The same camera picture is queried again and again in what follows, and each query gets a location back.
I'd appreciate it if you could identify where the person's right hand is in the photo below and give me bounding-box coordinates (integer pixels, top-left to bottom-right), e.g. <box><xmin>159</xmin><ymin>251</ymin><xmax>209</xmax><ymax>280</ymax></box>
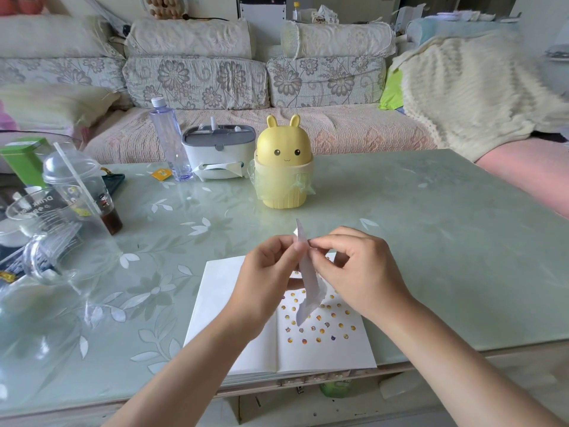
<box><xmin>307</xmin><ymin>227</ymin><xmax>417</xmax><ymax>321</ymax></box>

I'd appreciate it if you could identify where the person's left hand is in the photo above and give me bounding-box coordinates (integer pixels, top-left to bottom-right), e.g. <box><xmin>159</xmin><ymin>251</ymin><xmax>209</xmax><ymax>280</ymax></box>
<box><xmin>224</xmin><ymin>235</ymin><xmax>312</xmax><ymax>343</ymax></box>

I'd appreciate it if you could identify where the white paper strip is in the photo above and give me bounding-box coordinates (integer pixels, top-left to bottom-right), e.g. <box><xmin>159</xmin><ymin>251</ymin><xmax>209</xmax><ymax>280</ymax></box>
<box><xmin>293</xmin><ymin>218</ymin><xmax>332</xmax><ymax>328</ymax></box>

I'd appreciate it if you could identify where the person's right forearm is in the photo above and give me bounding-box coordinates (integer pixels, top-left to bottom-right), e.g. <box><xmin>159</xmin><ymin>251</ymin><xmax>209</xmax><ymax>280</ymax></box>
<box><xmin>369</xmin><ymin>291</ymin><xmax>568</xmax><ymax>427</ymax></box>

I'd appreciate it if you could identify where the person's left forearm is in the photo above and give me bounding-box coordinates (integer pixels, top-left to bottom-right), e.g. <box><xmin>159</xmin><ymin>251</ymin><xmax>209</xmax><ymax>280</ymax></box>
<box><xmin>101</xmin><ymin>307</ymin><xmax>285</xmax><ymax>427</ymax></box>

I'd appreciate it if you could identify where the open white sticker book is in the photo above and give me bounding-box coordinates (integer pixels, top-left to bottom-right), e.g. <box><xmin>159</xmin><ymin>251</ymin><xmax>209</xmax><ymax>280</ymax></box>
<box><xmin>183</xmin><ymin>255</ymin><xmax>378</xmax><ymax>379</ymax></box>

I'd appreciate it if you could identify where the yellow bunny desk bin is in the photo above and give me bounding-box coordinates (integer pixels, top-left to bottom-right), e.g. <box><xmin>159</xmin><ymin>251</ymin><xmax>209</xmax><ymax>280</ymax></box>
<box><xmin>247</xmin><ymin>114</ymin><xmax>316</xmax><ymax>210</ymax></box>

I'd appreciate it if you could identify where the green object under table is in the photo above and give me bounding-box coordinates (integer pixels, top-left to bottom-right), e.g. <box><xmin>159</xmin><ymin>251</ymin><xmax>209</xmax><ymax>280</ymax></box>
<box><xmin>319</xmin><ymin>380</ymin><xmax>353</xmax><ymax>399</ymax></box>

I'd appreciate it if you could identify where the white grey tissue box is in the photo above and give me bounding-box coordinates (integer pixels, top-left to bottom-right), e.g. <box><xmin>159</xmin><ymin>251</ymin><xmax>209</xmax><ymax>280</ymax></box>
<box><xmin>181</xmin><ymin>117</ymin><xmax>258</xmax><ymax>181</ymax></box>

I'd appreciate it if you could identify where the floral sofa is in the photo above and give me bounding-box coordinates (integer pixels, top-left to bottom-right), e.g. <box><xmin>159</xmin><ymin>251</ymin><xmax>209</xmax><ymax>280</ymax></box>
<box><xmin>0</xmin><ymin>15</ymin><xmax>441</xmax><ymax>165</ymax></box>

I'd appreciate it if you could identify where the clear plastic water bottle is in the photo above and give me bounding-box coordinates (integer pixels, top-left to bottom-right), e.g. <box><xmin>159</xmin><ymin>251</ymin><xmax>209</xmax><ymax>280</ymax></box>
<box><xmin>149</xmin><ymin>97</ymin><xmax>194</xmax><ymax>183</ymax></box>

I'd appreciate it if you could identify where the floral sofa back cushion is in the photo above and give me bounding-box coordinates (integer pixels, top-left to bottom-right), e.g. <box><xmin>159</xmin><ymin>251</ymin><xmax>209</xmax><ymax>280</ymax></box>
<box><xmin>122</xmin><ymin>56</ymin><xmax>271</xmax><ymax>111</ymax></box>
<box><xmin>0</xmin><ymin>57</ymin><xmax>128</xmax><ymax>93</ymax></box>
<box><xmin>266</xmin><ymin>56</ymin><xmax>387</xmax><ymax>108</ymax></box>

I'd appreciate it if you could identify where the green pillow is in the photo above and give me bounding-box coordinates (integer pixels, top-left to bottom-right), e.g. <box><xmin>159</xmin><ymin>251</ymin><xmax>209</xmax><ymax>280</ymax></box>
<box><xmin>378</xmin><ymin>66</ymin><xmax>405</xmax><ymax>112</ymax></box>

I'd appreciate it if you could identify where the cream bolster cushion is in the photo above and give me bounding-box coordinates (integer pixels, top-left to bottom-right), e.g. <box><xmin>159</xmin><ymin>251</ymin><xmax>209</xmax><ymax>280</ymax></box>
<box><xmin>0</xmin><ymin>15</ymin><xmax>122</xmax><ymax>59</ymax></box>
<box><xmin>280</xmin><ymin>20</ymin><xmax>397</xmax><ymax>59</ymax></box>
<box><xmin>124</xmin><ymin>18</ymin><xmax>255</xmax><ymax>59</ymax></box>

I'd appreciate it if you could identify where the plastic cup with dome lid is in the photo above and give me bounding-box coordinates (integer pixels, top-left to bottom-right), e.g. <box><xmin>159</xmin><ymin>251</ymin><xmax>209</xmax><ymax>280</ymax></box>
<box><xmin>42</xmin><ymin>150</ymin><xmax>124</xmax><ymax>236</ymax></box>

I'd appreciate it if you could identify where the pink bed sheet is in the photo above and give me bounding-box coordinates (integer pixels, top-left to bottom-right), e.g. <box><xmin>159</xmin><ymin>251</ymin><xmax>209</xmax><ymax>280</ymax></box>
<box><xmin>475</xmin><ymin>137</ymin><xmax>569</xmax><ymax>219</ymax></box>

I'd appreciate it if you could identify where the cream knit blanket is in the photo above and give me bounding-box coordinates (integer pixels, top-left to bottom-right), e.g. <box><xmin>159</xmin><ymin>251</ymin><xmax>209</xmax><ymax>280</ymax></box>
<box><xmin>390</xmin><ymin>30</ymin><xmax>569</xmax><ymax>163</ymax></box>

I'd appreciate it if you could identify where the white drinking straw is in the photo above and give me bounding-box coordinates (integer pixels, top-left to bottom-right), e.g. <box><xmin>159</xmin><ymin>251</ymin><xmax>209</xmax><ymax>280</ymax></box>
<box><xmin>53</xmin><ymin>142</ymin><xmax>102</xmax><ymax>216</ymax></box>

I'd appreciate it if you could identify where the clear glass mug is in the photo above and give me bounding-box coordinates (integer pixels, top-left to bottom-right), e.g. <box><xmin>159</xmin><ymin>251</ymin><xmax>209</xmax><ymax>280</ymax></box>
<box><xmin>5</xmin><ymin>186</ymin><xmax>123</xmax><ymax>286</ymax></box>

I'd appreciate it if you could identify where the white appliance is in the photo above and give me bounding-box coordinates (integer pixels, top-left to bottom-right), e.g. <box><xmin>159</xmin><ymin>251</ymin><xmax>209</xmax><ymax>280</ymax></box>
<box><xmin>238</xmin><ymin>0</ymin><xmax>288</xmax><ymax>46</ymax></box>

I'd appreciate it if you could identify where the patterned tissue box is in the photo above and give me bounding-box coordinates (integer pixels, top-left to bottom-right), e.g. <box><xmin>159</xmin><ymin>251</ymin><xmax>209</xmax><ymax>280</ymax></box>
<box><xmin>311</xmin><ymin>5</ymin><xmax>340</xmax><ymax>25</ymax></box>

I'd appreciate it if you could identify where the clear plastic bag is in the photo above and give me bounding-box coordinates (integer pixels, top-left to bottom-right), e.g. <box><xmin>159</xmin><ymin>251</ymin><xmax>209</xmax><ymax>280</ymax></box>
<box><xmin>0</xmin><ymin>275</ymin><xmax>96</xmax><ymax>396</ymax></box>

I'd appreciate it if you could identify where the wooden bead cushion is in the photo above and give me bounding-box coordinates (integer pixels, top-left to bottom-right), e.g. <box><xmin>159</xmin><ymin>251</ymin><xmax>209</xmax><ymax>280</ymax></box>
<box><xmin>146</xmin><ymin>0</ymin><xmax>186</xmax><ymax>21</ymax></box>

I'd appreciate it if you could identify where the green tin box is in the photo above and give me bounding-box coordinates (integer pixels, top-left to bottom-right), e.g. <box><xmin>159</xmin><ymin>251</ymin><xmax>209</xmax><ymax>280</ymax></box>
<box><xmin>0</xmin><ymin>137</ymin><xmax>53</xmax><ymax>190</ymax></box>

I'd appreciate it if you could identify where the pale yellow folded blanket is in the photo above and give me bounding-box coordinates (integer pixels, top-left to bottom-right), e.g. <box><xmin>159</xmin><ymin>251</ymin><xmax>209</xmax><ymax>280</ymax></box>
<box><xmin>0</xmin><ymin>82</ymin><xmax>122</xmax><ymax>130</ymax></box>

